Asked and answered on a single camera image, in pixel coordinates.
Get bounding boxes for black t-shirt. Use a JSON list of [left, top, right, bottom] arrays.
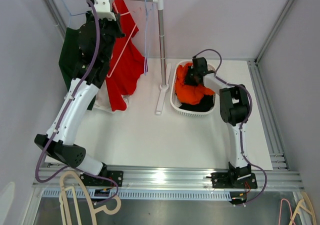
[[178, 78, 215, 113]]

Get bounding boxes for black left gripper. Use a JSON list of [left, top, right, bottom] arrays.
[[90, 10, 126, 63]]

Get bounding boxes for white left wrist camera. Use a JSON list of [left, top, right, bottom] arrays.
[[94, 0, 117, 21]]

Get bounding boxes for beige hanger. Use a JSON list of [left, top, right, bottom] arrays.
[[58, 171, 123, 225], [289, 191, 317, 225]]

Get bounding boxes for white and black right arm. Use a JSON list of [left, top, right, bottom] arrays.
[[186, 56, 253, 188]]

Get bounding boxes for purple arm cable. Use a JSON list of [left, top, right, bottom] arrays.
[[194, 49, 268, 207], [35, 0, 118, 205]]

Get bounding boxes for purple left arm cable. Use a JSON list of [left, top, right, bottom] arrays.
[[35, 0, 118, 205]]

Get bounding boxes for white perforated plastic basket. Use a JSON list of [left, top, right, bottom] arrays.
[[169, 59, 218, 118]]

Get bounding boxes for silver clothes rack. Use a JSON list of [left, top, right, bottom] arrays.
[[42, 0, 171, 116]]

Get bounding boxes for orange t-shirt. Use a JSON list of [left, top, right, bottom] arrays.
[[174, 62, 215, 105]]

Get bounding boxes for pink plastic hanger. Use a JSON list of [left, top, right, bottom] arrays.
[[107, 0, 140, 79]]

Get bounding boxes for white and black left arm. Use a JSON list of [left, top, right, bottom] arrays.
[[34, 13, 125, 186]]

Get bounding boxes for red t-shirt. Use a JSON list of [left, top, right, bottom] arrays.
[[105, 0, 145, 112]]

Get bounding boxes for aluminium frame post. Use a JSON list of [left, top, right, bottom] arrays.
[[254, 0, 296, 64]]

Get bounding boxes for beige hanger lower right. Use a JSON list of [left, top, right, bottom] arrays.
[[289, 191, 317, 225]]

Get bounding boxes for beige hanger lower left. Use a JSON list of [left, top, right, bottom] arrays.
[[58, 171, 123, 225]]

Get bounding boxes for green and beige t-shirt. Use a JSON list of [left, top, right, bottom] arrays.
[[58, 11, 97, 112]]

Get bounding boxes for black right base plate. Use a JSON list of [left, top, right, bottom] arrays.
[[211, 172, 258, 189]]

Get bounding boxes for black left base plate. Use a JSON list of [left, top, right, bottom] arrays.
[[79, 170, 124, 187]]

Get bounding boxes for pink hanger lower right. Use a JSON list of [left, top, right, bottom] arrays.
[[277, 198, 296, 225]]

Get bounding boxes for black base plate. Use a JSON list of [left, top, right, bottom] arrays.
[[79, 170, 124, 187], [211, 172, 258, 189]]

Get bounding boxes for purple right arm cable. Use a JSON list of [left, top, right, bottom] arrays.
[[194, 49, 268, 207]]

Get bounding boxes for aluminium rail front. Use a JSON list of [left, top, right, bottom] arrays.
[[33, 166, 304, 202]]

